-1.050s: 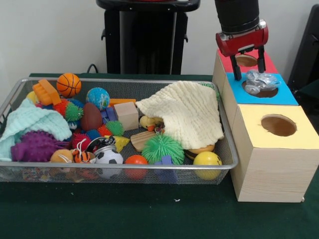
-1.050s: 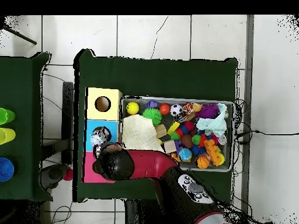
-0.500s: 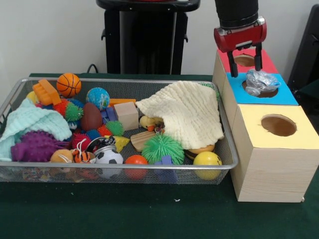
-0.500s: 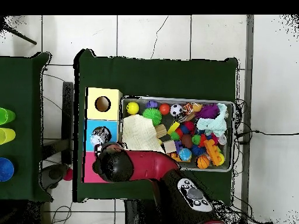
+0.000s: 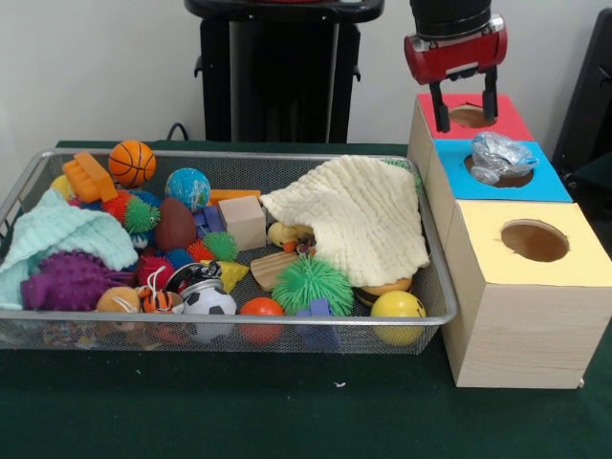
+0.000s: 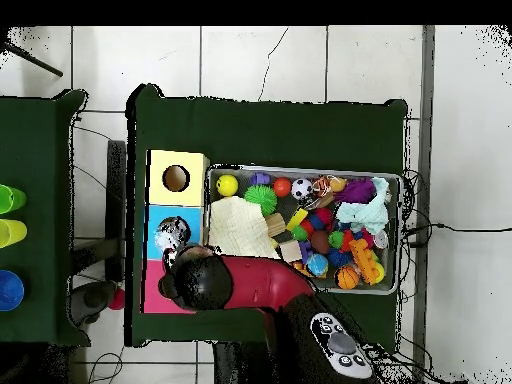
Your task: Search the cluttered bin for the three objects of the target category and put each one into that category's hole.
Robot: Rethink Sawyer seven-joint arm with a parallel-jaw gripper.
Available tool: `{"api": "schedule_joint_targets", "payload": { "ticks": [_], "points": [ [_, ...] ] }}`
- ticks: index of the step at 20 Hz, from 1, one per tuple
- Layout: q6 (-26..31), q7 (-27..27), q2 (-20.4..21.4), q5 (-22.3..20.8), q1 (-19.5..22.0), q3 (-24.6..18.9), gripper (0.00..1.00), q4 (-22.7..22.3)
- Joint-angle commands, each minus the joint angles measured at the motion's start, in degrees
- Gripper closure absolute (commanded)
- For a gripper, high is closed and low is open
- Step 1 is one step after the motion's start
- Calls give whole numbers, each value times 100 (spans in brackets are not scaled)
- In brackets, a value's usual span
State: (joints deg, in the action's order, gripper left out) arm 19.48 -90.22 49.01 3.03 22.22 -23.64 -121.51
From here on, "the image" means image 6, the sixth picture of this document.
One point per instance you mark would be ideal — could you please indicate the cream knitted cloth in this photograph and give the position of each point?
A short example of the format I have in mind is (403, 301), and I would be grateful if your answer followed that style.
(240, 228)

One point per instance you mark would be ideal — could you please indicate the mint knitted cloth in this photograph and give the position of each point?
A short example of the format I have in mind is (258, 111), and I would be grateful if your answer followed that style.
(364, 212)

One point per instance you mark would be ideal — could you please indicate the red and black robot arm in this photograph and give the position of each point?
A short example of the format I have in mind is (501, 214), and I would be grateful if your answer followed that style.
(264, 282)

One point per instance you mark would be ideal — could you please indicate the silver mesh bin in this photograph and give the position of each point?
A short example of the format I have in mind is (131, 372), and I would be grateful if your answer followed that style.
(286, 204)

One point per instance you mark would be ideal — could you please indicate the wooden box with three holes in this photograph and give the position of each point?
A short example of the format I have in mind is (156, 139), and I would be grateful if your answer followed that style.
(192, 192)

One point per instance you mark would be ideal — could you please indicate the plain orange ball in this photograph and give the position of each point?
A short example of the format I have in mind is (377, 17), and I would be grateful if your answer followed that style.
(282, 186)

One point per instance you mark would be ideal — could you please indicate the yellow smiley ball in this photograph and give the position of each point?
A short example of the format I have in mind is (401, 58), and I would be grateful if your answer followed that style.
(227, 185)

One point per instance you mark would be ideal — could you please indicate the toy soccer ball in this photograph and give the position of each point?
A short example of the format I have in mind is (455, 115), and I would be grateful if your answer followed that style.
(301, 188)

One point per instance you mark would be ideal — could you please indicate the plain wooden cube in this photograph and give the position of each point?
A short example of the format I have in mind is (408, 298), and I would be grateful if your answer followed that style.
(290, 251)

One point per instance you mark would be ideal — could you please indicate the brown toy football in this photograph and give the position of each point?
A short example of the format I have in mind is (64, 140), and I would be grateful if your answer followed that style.
(320, 242)

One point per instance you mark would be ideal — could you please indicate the dark green table cloth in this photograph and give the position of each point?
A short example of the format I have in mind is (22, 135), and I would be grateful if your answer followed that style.
(36, 160)
(260, 132)

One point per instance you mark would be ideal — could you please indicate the blue globe ball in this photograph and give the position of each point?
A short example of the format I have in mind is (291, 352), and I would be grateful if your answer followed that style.
(317, 264)

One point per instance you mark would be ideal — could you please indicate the purple bumpy soft toy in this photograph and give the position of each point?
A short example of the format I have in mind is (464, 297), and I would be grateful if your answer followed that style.
(357, 190)

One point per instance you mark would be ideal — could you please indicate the orange toy basketball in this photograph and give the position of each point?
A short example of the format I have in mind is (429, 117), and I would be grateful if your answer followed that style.
(347, 278)

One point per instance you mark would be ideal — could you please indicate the large orange toy brick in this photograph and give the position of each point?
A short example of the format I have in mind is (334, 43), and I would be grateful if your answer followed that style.
(362, 258)

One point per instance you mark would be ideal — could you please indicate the black can with silver top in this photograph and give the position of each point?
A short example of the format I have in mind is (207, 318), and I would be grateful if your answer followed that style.
(380, 239)

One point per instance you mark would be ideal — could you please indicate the black stand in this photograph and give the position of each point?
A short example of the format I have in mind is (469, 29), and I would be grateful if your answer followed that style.
(116, 200)

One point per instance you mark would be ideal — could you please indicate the red round knob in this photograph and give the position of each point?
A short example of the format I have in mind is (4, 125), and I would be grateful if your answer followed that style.
(117, 299)

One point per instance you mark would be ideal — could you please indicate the green plastic cup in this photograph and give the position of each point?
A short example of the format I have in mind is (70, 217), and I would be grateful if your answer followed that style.
(12, 198)

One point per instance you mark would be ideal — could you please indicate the yellow plastic cup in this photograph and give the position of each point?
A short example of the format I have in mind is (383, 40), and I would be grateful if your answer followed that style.
(12, 233)

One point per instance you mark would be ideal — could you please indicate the blue plastic cup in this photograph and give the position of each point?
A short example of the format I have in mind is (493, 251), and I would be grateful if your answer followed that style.
(10, 290)

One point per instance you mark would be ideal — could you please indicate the black tripod leg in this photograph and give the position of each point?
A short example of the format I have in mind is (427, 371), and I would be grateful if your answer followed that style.
(36, 62)

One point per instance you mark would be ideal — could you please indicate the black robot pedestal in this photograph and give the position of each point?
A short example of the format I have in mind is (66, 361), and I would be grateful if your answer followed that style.
(240, 366)

